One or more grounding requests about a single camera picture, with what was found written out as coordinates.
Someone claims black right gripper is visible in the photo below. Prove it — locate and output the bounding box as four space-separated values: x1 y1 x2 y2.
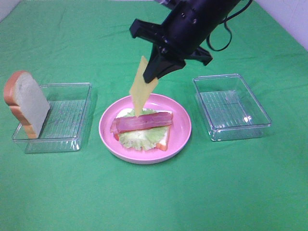
129 19 213 83

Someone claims yellow cheese slice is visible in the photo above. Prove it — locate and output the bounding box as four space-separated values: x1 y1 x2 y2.
129 56 158 117

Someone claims bacon strip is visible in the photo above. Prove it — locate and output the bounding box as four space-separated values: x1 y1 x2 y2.
110 117 172 134
113 112 173 132

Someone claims green lettuce leaf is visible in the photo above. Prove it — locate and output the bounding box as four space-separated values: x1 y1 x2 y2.
117 108 168 152

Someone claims bread slice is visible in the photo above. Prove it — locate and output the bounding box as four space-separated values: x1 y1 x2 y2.
113 108 174 152
3 70 50 139

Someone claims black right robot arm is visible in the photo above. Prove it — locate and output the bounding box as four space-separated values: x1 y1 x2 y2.
129 0 238 83

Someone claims pink round plate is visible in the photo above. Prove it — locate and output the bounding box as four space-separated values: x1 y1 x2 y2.
99 93 192 164

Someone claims right clear plastic container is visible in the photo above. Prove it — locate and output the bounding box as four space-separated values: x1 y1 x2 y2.
193 74 272 141

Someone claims clear plastic container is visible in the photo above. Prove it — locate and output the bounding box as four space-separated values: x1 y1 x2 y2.
12 83 94 154
193 74 272 141

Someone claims left clear plastic container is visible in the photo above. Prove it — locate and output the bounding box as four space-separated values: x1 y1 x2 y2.
12 83 94 154

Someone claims green tablecloth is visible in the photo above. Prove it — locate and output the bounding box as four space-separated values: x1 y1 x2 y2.
0 0 308 231

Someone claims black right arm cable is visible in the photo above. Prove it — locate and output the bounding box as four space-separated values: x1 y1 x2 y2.
207 0 253 51

